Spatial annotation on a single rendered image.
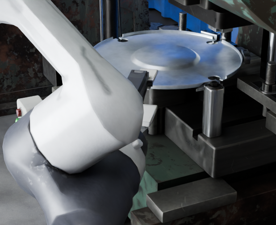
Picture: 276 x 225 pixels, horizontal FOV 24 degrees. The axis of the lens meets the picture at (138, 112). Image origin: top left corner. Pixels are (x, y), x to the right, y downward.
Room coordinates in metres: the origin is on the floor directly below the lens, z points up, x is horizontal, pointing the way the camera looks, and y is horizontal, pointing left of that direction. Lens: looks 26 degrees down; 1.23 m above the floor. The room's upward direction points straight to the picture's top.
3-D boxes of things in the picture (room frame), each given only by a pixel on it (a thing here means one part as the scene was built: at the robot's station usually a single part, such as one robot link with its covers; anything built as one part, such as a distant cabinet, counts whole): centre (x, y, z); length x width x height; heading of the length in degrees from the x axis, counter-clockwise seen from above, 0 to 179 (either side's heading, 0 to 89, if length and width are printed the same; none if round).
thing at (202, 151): (1.20, -0.17, 0.68); 0.45 x 0.30 x 0.06; 25
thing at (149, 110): (0.97, -0.01, 0.75); 0.07 x 0.03 x 0.01; 168
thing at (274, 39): (1.16, -0.26, 0.81); 0.02 x 0.02 x 0.14
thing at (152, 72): (0.97, -0.01, 0.81); 0.07 x 0.03 x 0.01; 168
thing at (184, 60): (1.15, -0.05, 0.78); 0.29 x 0.29 x 0.01
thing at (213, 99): (0.99, -0.13, 0.75); 0.03 x 0.03 x 0.10; 25
